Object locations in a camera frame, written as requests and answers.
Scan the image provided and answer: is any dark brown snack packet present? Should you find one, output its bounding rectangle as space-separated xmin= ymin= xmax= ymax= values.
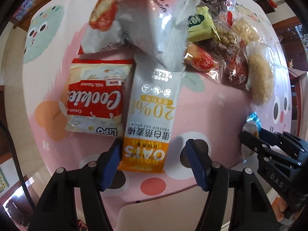
xmin=201 ymin=0 xmax=235 ymax=17

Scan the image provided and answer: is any red white chair cover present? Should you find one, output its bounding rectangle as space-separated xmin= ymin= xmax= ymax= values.
xmin=287 ymin=66 xmax=308 ymax=89

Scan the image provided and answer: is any clear nut bar packet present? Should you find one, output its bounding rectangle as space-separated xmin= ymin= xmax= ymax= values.
xmin=212 ymin=18 xmax=241 ymax=60

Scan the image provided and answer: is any blue snack packet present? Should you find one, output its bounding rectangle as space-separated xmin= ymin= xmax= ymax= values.
xmin=243 ymin=112 xmax=262 ymax=164

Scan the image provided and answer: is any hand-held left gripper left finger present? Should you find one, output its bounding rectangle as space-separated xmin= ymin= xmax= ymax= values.
xmin=28 ymin=140 xmax=122 ymax=231

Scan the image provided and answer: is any wooden sideboard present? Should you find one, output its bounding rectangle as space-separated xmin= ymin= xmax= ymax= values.
xmin=10 ymin=0 xmax=40 ymax=32

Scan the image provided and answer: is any person's right hand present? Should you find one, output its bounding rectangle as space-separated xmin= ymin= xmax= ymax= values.
xmin=274 ymin=194 xmax=288 ymax=219

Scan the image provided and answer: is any green snack packet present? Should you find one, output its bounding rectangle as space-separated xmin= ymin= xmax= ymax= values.
xmin=187 ymin=6 xmax=218 ymax=42

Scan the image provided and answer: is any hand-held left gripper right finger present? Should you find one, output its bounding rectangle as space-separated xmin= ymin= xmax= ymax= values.
xmin=185 ymin=138 xmax=287 ymax=231

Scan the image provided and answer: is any dark jar red lid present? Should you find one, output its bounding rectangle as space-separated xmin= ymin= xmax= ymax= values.
xmin=259 ymin=0 xmax=277 ymax=13

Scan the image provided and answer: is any large white snack bag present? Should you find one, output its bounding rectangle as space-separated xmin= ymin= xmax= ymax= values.
xmin=77 ymin=0 xmax=203 ymax=73

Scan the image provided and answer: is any clear rice cracker packet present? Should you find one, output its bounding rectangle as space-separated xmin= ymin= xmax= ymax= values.
xmin=245 ymin=41 xmax=276 ymax=106
xmin=231 ymin=17 xmax=261 ymax=46

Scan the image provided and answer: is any red white cookie packet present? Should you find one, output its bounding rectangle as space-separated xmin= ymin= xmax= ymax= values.
xmin=64 ymin=58 xmax=135 ymax=139

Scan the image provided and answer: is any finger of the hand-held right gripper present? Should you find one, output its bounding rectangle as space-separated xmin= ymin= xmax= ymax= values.
xmin=260 ymin=127 xmax=308 ymax=155
xmin=239 ymin=131 xmax=302 ymax=172

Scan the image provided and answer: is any decorated tin box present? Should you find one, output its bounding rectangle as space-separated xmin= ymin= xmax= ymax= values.
xmin=14 ymin=0 xmax=38 ymax=21

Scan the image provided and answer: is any pink printed tablecloth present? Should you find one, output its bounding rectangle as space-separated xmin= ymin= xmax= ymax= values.
xmin=22 ymin=0 xmax=293 ymax=231

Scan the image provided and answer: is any white orange oat bar packet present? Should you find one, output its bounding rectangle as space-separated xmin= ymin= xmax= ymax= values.
xmin=117 ymin=55 xmax=186 ymax=174

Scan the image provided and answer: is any black cable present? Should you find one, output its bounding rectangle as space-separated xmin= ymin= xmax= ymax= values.
xmin=0 ymin=119 xmax=36 ymax=212

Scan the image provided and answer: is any orange red snack packet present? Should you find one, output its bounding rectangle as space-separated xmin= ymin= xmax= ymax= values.
xmin=183 ymin=42 xmax=225 ymax=85

